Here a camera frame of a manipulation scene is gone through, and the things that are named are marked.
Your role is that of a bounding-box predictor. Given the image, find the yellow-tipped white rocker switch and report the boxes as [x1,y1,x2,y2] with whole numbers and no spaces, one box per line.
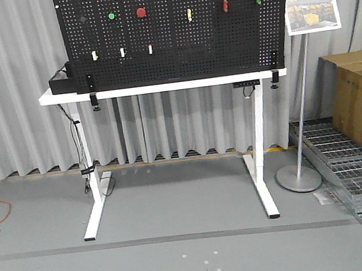
[92,51,98,61]

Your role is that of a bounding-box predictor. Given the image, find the red-tipped white rocker switch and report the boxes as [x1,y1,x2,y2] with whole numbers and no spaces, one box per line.
[148,44,153,54]

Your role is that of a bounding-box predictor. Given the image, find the red toggle handle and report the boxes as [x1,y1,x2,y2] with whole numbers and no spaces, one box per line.
[222,0,229,12]

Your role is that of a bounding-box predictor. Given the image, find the lower red mushroom button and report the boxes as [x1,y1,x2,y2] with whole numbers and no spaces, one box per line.
[136,7,147,18]

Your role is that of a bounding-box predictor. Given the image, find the black desk cables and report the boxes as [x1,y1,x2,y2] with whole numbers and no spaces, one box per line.
[56,98,118,201]

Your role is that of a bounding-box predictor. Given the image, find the desk height controller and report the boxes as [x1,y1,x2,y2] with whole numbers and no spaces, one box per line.
[232,79,260,88]

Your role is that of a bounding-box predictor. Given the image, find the right black clamp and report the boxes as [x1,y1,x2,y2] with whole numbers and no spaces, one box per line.
[270,51,279,90]

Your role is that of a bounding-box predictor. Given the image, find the framed photo sign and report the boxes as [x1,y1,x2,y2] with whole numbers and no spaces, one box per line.
[285,0,342,36]

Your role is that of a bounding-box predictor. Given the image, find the black perforated pegboard panel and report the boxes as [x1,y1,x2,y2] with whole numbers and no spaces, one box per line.
[53,0,285,94]

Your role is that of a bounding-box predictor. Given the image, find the black clamp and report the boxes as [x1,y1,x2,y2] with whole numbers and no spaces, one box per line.
[270,51,279,90]
[85,72,102,113]

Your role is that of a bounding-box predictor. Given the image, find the grey curtain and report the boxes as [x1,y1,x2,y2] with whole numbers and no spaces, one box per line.
[0,0,362,178]

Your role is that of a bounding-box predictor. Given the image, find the metal sign stand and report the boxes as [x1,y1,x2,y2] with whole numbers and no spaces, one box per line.
[275,33,322,193]

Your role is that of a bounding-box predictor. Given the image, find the black box on desk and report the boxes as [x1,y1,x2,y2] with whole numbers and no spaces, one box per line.
[49,61,77,95]

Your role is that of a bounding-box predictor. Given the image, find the yellow toggle handle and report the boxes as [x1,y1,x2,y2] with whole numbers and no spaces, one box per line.
[187,9,193,22]

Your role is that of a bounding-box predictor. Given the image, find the white standing desk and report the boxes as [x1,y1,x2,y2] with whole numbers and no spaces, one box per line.
[39,68,287,241]

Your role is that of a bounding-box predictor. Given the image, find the left black clamp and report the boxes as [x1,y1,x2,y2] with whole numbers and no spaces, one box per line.
[85,72,102,113]

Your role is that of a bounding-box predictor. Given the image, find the green-tipped white rocker switch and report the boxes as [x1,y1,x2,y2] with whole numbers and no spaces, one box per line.
[119,47,125,58]

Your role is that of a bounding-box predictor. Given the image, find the metal floor grating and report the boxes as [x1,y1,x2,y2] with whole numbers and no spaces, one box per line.
[302,118,362,224]

